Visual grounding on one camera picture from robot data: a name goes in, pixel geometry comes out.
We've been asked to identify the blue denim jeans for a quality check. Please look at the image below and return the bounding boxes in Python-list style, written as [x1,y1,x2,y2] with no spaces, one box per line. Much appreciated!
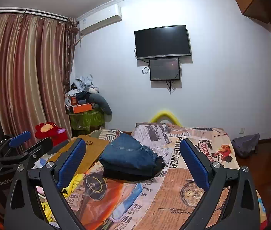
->
[99,133,158,170]

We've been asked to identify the pile of white clothes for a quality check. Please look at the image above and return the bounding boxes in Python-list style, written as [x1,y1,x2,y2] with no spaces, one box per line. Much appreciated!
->
[65,74,99,97]

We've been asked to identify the yellow cartoon blanket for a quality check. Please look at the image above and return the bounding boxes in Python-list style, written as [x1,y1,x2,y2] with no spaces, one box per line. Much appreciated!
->
[36,173,84,229]

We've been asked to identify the red plush toy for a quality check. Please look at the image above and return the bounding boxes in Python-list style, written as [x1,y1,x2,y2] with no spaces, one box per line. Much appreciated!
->
[35,122,68,147]

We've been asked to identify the brown paw print mat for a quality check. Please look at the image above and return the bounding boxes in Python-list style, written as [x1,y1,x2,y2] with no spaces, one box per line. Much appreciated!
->
[47,134,111,170]

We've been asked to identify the dark bag on floor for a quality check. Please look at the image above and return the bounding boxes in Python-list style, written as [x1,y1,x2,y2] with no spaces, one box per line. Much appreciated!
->
[231,133,260,158]

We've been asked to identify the newspaper print bed blanket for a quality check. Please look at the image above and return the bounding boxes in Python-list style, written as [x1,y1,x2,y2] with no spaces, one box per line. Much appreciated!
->
[33,121,268,230]

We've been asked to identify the green cloth covered stand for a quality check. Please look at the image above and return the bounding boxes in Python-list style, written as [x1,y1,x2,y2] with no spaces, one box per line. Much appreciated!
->
[68,109,105,135]

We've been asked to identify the orange box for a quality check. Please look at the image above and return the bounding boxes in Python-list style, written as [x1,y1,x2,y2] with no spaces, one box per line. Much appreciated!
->
[72,103,93,114]

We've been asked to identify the black folded garment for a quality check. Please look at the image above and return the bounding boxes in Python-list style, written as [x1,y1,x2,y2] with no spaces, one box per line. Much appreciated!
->
[103,156,165,181]

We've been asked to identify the yellow curved pillow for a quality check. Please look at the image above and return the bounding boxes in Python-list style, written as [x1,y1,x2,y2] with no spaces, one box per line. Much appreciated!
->
[150,110,182,127]

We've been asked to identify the grey plush pillow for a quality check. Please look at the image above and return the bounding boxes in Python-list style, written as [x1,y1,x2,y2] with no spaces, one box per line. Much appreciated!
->
[88,94,112,116]

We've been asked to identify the striped red beige curtain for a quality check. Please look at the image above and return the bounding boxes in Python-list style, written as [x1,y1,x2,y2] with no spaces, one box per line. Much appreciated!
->
[0,14,78,136]

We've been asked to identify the white air conditioner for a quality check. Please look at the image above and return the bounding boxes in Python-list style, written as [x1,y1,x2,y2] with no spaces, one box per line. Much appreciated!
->
[78,4,122,36]

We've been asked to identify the small wall monitor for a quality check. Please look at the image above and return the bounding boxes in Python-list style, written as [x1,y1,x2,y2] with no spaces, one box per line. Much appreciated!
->
[150,58,181,81]

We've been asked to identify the black wall television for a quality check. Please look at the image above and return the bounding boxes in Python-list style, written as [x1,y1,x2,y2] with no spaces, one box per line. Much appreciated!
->
[134,25,191,60]

